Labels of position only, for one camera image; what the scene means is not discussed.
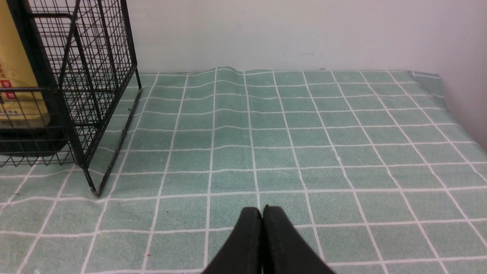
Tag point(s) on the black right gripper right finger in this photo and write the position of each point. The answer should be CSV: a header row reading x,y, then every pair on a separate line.
x,y
284,250

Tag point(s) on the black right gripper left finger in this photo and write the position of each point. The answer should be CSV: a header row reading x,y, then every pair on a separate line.
x,y
240,252

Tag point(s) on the dark vinegar bottle yellow label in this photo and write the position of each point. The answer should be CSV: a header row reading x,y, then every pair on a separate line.
x,y
31,122

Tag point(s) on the green checkered tablecloth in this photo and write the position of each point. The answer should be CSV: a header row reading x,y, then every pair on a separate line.
x,y
370,167

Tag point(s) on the black wire rack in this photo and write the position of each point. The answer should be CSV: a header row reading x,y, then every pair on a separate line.
x,y
90,49

